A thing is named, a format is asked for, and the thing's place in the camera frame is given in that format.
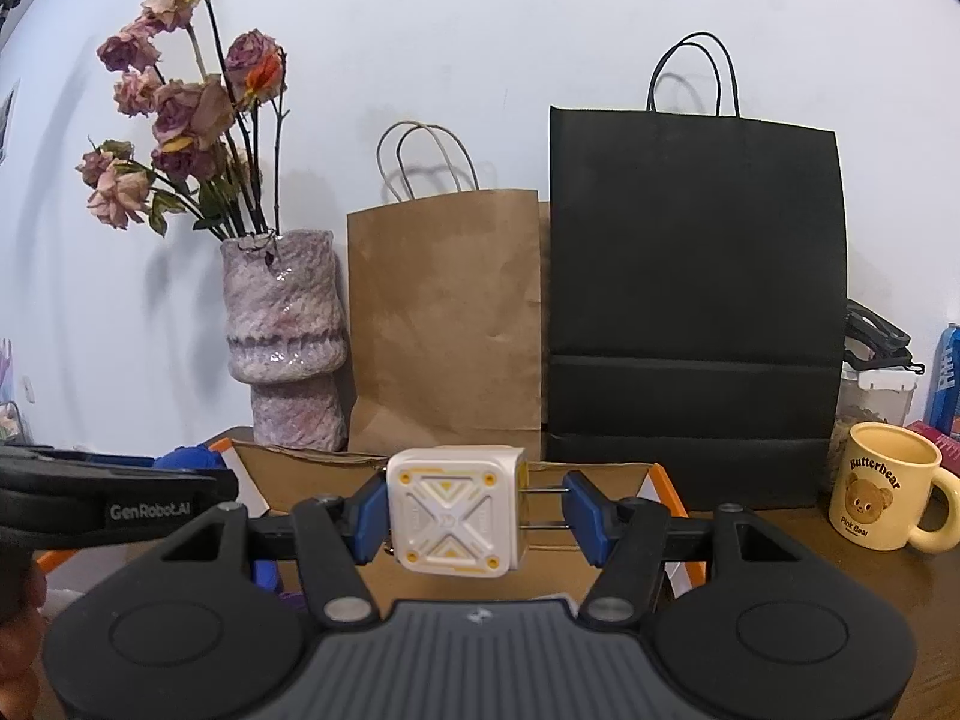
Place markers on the dark red flat box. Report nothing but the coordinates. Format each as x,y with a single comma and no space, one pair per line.
948,446

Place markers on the white yellow charger plug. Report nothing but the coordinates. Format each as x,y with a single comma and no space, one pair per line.
462,510

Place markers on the black paper bag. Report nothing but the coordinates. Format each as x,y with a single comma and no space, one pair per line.
697,285

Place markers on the yellow bear mug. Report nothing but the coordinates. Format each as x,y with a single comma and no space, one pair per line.
883,487

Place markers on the blue contact lens case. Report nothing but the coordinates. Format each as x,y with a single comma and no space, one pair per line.
225,509

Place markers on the purple ceramic vase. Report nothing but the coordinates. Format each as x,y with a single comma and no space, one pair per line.
287,336

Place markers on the red cardboard pumpkin box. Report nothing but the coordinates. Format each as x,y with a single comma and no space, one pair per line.
555,554

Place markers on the person's hand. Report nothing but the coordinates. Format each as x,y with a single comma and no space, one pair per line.
22,637

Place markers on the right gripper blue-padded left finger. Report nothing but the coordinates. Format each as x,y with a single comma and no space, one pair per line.
334,536

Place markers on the dried rose bouquet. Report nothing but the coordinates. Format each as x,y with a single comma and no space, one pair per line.
204,99

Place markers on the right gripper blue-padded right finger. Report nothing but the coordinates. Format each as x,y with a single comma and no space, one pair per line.
625,540

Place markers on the brown paper bag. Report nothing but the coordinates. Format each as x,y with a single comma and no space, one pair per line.
446,321

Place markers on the blue soda can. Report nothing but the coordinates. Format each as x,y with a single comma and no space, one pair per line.
942,411

